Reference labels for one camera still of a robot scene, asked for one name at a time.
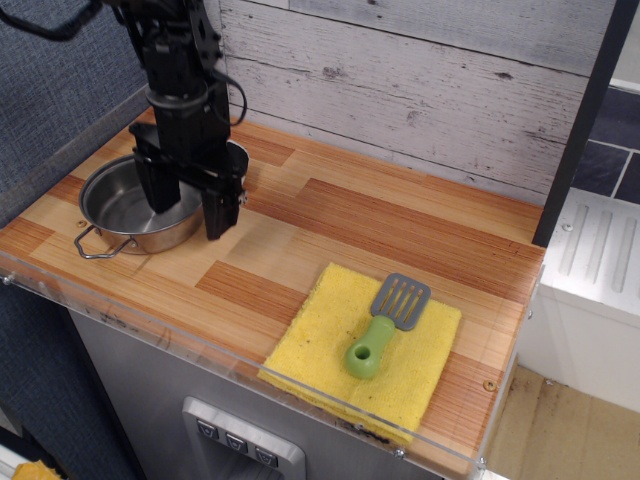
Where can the plush sushi roll toy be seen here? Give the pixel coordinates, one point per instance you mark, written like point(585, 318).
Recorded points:
point(239, 159)

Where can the dark right frame post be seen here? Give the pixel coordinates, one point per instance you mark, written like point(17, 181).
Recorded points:
point(606, 61)

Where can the green grey toy spatula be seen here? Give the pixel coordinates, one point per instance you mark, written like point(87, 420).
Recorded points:
point(398, 305)

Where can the yellow cloth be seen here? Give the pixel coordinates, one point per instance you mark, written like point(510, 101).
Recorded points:
point(308, 362)

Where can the stainless steel pot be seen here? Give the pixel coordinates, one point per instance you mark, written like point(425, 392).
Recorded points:
point(113, 202)

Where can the silver toy fridge cabinet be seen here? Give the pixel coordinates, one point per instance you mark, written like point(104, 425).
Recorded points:
point(147, 385)

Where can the yellow object bottom left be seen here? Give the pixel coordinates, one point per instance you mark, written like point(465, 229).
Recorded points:
point(34, 471)

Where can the white toy sink unit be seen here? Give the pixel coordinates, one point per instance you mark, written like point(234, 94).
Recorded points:
point(582, 328)

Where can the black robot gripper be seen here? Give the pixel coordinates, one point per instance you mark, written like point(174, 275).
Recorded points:
point(188, 144)

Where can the grey dispenser button panel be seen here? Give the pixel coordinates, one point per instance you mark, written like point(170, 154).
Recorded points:
point(228, 447)

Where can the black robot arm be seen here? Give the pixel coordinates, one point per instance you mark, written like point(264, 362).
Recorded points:
point(178, 49)

